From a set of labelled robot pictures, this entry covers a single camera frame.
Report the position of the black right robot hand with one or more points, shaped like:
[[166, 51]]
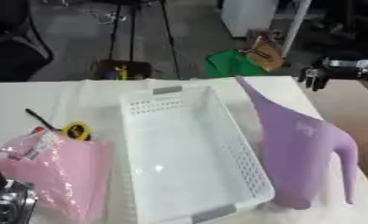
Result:
[[316, 76]]

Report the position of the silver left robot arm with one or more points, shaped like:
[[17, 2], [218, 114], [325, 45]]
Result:
[[11, 204]]

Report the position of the white pole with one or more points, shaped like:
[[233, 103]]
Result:
[[294, 26]]

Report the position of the pink plastic bag package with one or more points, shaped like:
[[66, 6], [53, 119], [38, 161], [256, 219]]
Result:
[[64, 169]]

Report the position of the purple plastic watering can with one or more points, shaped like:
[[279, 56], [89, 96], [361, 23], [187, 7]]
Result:
[[299, 151]]

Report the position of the green bag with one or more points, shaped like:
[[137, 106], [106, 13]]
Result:
[[230, 65]]

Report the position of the white cabinet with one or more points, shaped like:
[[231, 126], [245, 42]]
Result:
[[249, 17]]

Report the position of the black chair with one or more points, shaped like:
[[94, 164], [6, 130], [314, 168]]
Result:
[[11, 49]]

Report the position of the white perforated plastic basket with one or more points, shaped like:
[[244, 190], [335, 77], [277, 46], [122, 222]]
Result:
[[191, 151]]

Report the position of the dark brown bag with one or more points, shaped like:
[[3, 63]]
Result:
[[123, 70]]

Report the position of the black tripod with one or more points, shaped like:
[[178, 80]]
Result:
[[133, 32]]

